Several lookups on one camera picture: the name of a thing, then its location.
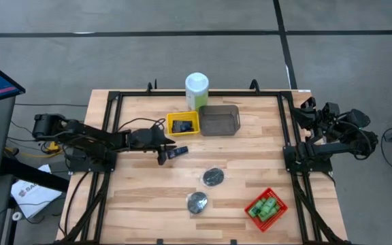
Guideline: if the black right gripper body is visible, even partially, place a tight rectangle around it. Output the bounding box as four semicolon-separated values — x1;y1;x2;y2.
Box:
312;108;342;137

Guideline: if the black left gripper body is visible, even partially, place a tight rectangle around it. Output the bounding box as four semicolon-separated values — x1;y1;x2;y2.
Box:
129;127;176;151

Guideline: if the dark round disc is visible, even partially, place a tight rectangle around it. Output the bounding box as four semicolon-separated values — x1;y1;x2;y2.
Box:
201;166;225;188
186;191;209;216

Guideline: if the green travel bottle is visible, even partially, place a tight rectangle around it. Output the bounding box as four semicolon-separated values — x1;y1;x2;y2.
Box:
259;207;280;223
262;196;280;212
248;200;265;219

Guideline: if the yellow plastic basket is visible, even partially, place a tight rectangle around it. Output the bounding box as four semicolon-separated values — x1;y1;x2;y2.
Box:
165;110;201;137

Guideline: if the grey translucent plastic bin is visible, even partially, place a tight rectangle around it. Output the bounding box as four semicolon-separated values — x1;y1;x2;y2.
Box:
197;104;242;137

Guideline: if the white green wipes canister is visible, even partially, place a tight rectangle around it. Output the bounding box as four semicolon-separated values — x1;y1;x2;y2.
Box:
184;71;210;112

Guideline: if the yellow plug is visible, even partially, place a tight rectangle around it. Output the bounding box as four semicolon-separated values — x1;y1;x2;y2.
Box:
44;140;61;154

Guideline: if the red plastic basket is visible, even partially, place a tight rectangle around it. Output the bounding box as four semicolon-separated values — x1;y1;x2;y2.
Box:
244;186;289;233

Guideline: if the white printed bag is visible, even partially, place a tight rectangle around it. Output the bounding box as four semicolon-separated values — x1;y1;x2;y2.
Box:
10;163;63;220

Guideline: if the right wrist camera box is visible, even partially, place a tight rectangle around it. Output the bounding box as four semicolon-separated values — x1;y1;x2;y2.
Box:
321;101;341;119

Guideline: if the black left camera cable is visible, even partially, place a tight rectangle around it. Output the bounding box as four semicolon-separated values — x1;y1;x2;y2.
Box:
117;116;167;134

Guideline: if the black metal rig frame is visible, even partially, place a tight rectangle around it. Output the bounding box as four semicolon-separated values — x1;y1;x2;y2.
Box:
56;78;350;245

